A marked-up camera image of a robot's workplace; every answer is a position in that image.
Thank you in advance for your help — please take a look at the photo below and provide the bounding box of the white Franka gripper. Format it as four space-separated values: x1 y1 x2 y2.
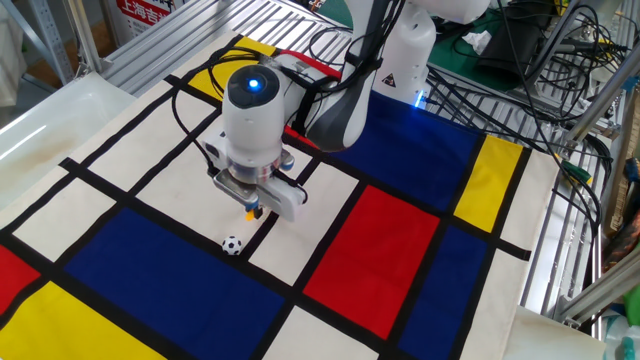
202 130 308 223

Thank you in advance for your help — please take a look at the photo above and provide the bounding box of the crumpled white tissue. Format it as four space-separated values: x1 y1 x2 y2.
461 29 494 56

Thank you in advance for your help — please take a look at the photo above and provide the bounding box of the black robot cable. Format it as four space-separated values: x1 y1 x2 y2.
170 0 407 214

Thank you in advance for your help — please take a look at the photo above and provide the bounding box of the Mondrian pattern colour-block cloth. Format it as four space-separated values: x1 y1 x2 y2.
0 32 562 360

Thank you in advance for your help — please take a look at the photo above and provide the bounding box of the aluminium frame beam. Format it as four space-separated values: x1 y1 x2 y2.
554 249 640 326

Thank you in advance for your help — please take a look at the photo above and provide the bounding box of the grey perforated shelf upright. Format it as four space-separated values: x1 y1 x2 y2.
0 0 76 86

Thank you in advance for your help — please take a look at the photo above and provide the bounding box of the green cable connector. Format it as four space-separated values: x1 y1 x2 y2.
559 158 594 185

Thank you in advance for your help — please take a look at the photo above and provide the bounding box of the white plastic tray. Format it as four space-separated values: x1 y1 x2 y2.
0 71 137 211

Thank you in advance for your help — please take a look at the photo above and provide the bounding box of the black bag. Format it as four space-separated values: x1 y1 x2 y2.
474 4 557 86

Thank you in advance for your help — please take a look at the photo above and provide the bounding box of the red-white Chinese sign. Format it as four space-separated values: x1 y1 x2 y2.
115 0 174 39

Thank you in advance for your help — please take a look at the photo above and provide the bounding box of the aluminium frame post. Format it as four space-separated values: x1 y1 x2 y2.
564 49 640 146
64 0 104 76

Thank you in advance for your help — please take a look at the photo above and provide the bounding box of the small black-white soccer ball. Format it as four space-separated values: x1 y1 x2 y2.
221 235 244 257

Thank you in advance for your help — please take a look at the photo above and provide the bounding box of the green cutting mat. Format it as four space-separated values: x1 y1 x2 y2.
319 0 556 94

